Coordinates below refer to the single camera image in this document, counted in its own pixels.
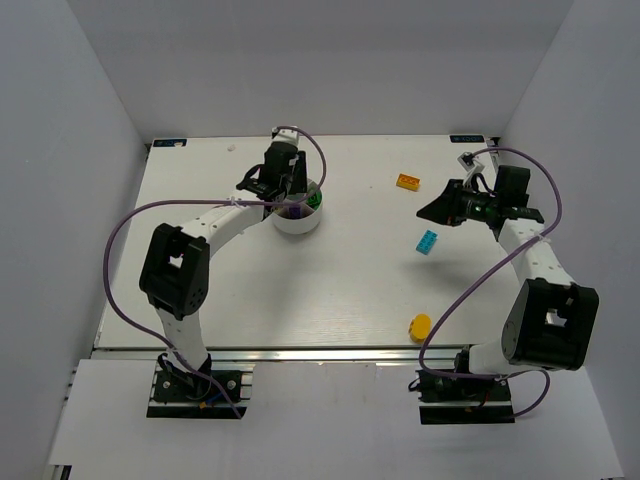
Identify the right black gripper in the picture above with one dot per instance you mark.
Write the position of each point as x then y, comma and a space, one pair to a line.
455, 204

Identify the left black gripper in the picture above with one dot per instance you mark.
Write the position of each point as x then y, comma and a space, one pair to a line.
298, 185

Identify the dark green lego brick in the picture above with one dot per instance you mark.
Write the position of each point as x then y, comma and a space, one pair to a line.
315, 200

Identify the large cyan lego brick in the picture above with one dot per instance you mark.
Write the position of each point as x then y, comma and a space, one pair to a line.
427, 242

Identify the orange lego brick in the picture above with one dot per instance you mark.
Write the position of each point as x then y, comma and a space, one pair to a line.
408, 182

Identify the yellow round lego piece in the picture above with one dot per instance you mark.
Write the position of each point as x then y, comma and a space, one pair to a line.
419, 328

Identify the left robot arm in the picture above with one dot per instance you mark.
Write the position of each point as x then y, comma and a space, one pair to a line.
175, 274

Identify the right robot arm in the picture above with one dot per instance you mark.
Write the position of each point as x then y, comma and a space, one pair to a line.
550, 324

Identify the white round divided container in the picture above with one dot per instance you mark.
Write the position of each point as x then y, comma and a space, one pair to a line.
303, 212

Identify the right blue corner sticker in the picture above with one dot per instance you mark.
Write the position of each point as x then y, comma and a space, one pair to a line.
461, 138

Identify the blue corner sticker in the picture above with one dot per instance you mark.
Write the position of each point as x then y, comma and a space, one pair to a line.
169, 143
461, 138

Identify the left blue corner sticker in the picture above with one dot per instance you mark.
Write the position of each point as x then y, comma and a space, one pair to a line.
169, 143

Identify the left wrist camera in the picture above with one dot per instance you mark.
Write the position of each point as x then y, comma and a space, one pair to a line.
287, 135

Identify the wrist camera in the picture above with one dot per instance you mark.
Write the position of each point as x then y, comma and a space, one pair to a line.
470, 164
287, 135

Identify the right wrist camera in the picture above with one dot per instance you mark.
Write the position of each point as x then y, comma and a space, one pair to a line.
470, 164

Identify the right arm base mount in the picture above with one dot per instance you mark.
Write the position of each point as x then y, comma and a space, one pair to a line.
449, 394

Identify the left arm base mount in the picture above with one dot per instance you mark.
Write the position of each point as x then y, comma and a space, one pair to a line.
176, 394

